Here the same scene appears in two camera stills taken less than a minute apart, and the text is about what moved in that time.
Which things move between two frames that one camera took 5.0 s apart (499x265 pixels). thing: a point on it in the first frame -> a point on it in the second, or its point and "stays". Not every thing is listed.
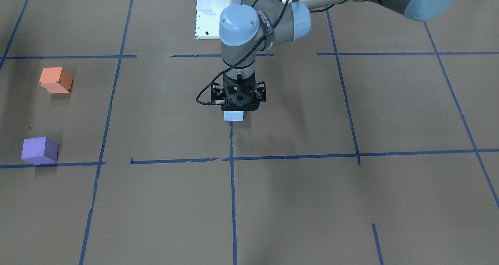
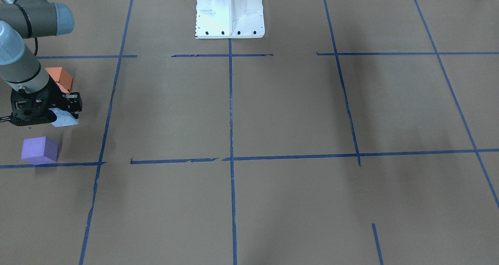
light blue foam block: x=234 y=115 -> x=64 y=118
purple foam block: x=39 y=150 stays
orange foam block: x=56 y=80 stays
